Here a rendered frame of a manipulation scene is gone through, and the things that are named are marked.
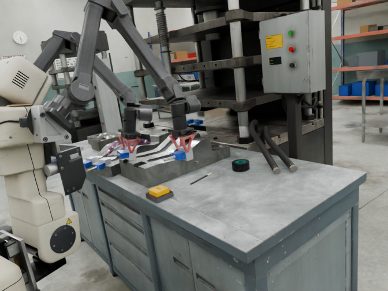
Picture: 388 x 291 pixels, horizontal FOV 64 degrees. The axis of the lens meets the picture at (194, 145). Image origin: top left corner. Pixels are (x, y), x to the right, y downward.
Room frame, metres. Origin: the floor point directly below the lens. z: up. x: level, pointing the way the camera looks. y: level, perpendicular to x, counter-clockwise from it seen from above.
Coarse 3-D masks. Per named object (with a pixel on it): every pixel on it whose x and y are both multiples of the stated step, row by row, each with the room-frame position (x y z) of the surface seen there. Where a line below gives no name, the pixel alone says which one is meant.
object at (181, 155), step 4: (180, 148) 1.26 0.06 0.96; (172, 152) 1.25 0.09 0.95; (176, 152) 1.24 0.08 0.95; (180, 152) 1.23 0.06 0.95; (184, 152) 1.23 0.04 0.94; (188, 152) 1.24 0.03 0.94; (192, 152) 1.26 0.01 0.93; (172, 156) 1.22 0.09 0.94; (176, 156) 1.22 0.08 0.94; (180, 156) 1.22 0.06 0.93; (184, 156) 1.23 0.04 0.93; (188, 156) 1.24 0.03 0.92; (192, 156) 1.25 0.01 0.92; (164, 160) 1.19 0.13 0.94; (168, 160) 1.21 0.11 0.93; (184, 160) 1.25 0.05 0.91; (188, 160) 1.24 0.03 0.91
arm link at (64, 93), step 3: (63, 90) 1.03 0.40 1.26; (66, 90) 1.04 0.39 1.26; (63, 93) 1.03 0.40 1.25; (66, 93) 1.04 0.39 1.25; (66, 96) 1.03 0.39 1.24; (69, 96) 1.04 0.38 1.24; (69, 99) 1.03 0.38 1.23; (72, 102) 1.03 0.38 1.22; (75, 102) 1.04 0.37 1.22; (75, 105) 1.06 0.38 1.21; (78, 105) 1.06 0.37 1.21; (81, 105) 1.06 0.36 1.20; (84, 105) 1.05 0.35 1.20; (87, 105) 1.05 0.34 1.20; (75, 108) 1.08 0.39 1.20; (78, 108) 1.08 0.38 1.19; (81, 108) 1.08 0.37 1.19; (84, 108) 1.08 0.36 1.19
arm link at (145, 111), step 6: (126, 96) 1.42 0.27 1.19; (132, 96) 1.42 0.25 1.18; (126, 102) 1.40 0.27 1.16; (132, 102) 1.41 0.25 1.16; (144, 108) 1.43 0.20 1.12; (150, 108) 1.44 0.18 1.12; (144, 114) 1.40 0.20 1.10; (150, 114) 1.41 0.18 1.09; (144, 120) 1.41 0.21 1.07; (150, 120) 1.42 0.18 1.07
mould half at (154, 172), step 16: (160, 144) 1.61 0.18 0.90; (192, 144) 1.45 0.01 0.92; (208, 144) 1.47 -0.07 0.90; (144, 160) 1.39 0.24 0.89; (160, 160) 1.36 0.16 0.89; (176, 160) 1.36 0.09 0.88; (192, 160) 1.41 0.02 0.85; (208, 160) 1.47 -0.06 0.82; (128, 176) 1.41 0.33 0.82; (144, 176) 1.27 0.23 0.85; (160, 176) 1.30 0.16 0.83; (176, 176) 1.35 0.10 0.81
